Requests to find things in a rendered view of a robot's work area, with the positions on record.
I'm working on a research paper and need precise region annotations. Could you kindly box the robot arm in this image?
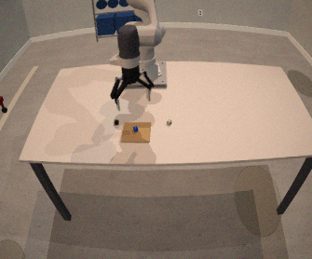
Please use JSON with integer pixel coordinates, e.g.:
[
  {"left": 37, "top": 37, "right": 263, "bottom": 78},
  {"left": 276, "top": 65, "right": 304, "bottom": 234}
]
[{"left": 109, "top": 0, "right": 166, "bottom": 80}]

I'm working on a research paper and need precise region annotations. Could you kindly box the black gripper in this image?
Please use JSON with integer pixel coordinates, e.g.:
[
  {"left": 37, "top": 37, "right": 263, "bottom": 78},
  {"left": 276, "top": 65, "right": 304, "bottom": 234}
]
[{"left": 110, "top": 65, "right": 154, "bottom": 111}]

